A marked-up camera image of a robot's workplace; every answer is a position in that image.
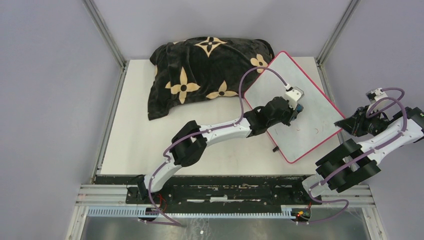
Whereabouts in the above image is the blue whiteboard eraser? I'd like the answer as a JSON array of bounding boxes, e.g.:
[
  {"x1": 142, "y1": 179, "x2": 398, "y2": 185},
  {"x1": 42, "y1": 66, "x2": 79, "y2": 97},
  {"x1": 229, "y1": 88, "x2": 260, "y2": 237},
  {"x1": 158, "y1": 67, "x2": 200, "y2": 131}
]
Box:
[{"x1": 295, "y1": 104, "x2": 304, "y2": 115}]

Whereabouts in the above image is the pink framed whiteboard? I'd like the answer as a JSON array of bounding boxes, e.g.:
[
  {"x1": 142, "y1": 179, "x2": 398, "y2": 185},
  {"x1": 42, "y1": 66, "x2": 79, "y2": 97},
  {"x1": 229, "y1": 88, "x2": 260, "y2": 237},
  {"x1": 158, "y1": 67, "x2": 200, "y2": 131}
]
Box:
[{"x1": 244, "y1": 51, "x2": 344, "y2": 164}]

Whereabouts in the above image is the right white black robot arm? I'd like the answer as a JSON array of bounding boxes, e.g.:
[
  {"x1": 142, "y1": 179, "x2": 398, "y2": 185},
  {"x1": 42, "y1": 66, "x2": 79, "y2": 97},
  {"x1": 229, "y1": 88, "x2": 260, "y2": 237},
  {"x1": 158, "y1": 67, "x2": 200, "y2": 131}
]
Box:
[{"x1": 288, "y1": 107, "x2": 424, "y2": 204}]

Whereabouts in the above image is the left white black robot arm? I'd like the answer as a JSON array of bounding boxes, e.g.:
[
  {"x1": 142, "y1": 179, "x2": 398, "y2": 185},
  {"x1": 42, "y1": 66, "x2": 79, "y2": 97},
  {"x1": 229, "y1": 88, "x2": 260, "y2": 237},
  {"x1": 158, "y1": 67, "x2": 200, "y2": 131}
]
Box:
[{"x1": 137, "y1": 96, "x2": 304, "y2": 204}]

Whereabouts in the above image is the black floral plush blanket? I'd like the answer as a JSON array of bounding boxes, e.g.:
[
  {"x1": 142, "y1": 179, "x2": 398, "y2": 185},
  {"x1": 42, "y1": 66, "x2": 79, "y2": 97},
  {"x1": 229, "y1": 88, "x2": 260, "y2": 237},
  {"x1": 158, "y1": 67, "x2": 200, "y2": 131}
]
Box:
[{"x1": 147, "y1": 36, "x2": 275, "y2": 121}]

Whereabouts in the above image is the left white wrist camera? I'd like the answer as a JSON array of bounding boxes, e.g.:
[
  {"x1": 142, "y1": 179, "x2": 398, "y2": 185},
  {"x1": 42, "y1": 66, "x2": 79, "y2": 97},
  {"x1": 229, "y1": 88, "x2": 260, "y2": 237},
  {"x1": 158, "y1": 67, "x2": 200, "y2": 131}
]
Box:
[{"x1": 282, "y1": 87, "x2": 304, "y2": 110}]

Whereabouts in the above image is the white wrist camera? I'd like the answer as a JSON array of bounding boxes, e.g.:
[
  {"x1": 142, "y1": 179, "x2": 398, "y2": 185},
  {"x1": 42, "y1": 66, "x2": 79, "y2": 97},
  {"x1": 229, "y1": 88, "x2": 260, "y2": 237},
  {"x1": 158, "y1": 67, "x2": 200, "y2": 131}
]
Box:
[
  {"x1": 282, "y1": 87, "x2": 304, "y2": 110},
  {"x1": 365, "y1": 87, "x2": 388, "y2": 104}
]

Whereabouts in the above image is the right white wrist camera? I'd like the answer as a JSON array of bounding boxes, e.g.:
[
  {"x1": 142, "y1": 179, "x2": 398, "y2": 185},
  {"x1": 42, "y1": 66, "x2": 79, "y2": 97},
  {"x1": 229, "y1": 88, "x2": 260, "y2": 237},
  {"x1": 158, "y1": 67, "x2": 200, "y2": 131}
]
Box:
[{"x1": 365, "y1": 87, "x2": 388, "y2": 104}]

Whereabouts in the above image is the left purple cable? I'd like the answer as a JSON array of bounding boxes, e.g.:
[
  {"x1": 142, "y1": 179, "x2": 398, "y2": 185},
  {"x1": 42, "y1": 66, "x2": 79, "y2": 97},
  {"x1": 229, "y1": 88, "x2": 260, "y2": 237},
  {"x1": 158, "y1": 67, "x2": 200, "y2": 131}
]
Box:
[{"x1": 139, "y1": 66, "x2": 293, "y2": 228}]

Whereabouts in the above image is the purple cable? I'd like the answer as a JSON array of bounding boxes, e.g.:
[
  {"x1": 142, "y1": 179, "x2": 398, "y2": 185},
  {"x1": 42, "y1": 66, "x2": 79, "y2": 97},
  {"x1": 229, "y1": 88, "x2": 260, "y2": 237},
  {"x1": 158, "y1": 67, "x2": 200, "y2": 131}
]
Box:
[
  {"x1": 298, "y1": 87, "x2": 409, "y2": 225},
  {"x1": 139, "y1": 66, "x2": 293, "y2": 228}
]

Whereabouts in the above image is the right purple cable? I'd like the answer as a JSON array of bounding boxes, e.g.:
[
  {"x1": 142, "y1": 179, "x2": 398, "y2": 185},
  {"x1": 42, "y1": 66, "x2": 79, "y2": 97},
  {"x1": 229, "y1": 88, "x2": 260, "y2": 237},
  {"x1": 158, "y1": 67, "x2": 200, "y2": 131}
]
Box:
[{"x1": 298, "y1": 87, "x2": 409, "y2": 225}]

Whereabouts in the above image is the right aluminium frame post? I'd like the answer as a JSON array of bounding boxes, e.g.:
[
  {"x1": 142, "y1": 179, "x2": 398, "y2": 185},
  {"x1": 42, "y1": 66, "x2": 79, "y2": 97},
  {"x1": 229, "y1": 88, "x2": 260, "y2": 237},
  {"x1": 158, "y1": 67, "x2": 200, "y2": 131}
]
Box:
[{"x1": 316, "y1": 0, "x2": 361, "y2": 66}]

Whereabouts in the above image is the aluminium frame post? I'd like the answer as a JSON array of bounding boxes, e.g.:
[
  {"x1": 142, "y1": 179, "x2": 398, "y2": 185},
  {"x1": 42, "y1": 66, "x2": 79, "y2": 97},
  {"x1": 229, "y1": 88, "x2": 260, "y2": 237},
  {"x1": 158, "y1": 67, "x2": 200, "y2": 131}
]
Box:
[
  {"x1": 316, "y1": 0, "x2": 361, "y2": 66},
  {"x1": 82, "y1": 0, "x2": 127, "y2": 68}
]

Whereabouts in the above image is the white slotted cable duct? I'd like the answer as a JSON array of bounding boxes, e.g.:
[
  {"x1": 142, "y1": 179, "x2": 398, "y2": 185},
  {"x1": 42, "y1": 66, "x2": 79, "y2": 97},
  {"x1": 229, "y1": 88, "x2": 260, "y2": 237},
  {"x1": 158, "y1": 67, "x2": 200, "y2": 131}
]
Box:
[{"x1": 86, "y1": 205, "x2": 296, "y2": 220}]

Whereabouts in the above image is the left aluminium frame post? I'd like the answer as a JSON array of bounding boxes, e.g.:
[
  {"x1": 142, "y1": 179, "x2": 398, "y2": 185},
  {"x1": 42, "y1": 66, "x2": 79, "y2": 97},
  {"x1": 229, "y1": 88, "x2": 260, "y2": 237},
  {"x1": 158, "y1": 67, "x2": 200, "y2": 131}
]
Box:
[{"x1": 82, "y1": 0, "x2": 127, "y2": 68}]

